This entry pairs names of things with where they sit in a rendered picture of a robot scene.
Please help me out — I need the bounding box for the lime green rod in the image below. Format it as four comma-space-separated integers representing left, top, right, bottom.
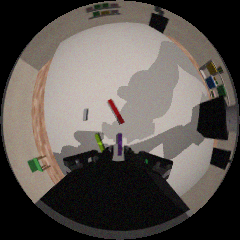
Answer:
94, 134, 105, 152

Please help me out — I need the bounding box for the red rod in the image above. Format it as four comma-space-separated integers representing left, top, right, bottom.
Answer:
108, 99, 124, 124

